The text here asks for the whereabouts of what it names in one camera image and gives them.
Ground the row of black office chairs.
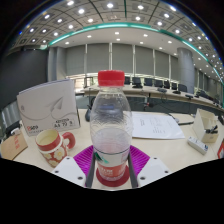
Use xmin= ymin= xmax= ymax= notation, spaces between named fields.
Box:
xmin=123 ymin=75 xmax=189 ymax=93

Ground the black desk device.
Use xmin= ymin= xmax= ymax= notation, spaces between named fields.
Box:
xmin=84 ymin=96 xmax=96 ymax=123

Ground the brown paper envelope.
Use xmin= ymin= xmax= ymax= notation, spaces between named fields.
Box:
xmin=0 ymin=131 xmax=29 ymax=161

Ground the white printed paper sheet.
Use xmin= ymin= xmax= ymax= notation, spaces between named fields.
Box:
xmin=131 ymin=111 xmax=186 ymax=140

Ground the group of ceiling lights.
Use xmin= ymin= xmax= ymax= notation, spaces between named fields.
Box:
xmin=18 ymin=0 xmax=218 ymax=61

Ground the small beige open box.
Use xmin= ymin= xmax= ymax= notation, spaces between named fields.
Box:
xmin=192 ymin=108 xmax=220 ymax=144

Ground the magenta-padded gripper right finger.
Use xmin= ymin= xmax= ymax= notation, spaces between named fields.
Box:
xmin=127 ymin=144 xmax=173 ymax=189

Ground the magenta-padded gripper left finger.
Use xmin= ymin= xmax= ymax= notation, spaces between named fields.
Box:
xmin=51 ymin=144 xmax=98 ymax=189

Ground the red and cream patterned mug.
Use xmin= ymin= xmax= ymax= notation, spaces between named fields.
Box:
xmin=35 ymin=128 xmax=77 ymax=168

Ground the white power strip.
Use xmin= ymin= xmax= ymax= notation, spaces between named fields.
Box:
xmin=186 ymin=135 xmax=209 ymax=156

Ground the long curved conference desk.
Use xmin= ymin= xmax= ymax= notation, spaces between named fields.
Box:
xmin=81 ymin=84 xmax=224 ymax=111

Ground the clear red-capped water bottle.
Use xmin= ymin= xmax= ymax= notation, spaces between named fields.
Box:
xmin=89 ymin=69 xmax=133 ymax=183

